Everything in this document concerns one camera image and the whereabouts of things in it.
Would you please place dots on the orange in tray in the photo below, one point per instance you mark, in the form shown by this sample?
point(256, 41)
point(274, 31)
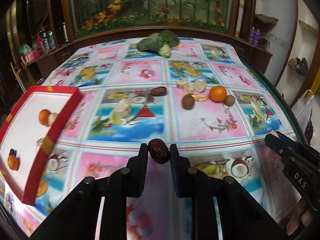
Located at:
point(43, 117)
point(12, 160)

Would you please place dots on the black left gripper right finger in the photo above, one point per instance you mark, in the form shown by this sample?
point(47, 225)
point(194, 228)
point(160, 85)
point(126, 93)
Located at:
point(188, 181)

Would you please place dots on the brown longan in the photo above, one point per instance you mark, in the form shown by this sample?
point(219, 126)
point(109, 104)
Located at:
point(229, 100)
point(188, 101)

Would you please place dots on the red white tray box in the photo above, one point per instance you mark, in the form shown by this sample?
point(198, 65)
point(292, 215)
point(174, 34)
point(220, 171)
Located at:
point(33, 141)

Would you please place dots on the flower aquarium display cabinet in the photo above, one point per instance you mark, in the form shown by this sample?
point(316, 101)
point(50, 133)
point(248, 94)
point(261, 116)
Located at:
point(87, 17)

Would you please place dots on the white plastic bag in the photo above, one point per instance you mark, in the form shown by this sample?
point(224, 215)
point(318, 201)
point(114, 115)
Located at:
point(302, 110)

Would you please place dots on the green leafy vegetable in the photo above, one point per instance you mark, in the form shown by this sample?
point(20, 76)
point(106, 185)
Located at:
point(160, 43)

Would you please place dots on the right hand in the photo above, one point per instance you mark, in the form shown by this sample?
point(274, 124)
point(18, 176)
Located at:
point(300, 215)

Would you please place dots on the large orange tangerine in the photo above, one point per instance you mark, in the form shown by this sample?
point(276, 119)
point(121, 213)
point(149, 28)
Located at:
point(218, 93)

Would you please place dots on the dark red jujube date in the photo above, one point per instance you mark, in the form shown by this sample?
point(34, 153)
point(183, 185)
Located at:
point(159, 151)

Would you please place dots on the orange in tray lower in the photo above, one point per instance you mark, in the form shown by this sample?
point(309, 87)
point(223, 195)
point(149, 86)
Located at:
point(12, 160)

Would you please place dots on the bottles on left shelf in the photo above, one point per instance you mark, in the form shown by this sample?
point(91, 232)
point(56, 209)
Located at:
point(53, 39)

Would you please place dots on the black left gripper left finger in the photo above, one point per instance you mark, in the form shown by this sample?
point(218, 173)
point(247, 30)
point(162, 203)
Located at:
point(129, 181)

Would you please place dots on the orange in tray upper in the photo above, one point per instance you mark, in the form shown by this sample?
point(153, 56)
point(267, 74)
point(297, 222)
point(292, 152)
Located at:
point(43, 117)

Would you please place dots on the colourful fruit print tablecloth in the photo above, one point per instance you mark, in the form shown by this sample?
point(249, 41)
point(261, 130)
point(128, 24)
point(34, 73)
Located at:
point(218, 139)

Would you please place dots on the purple bottles on shelf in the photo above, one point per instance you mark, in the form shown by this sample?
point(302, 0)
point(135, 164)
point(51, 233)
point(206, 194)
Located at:
point(254, 36)

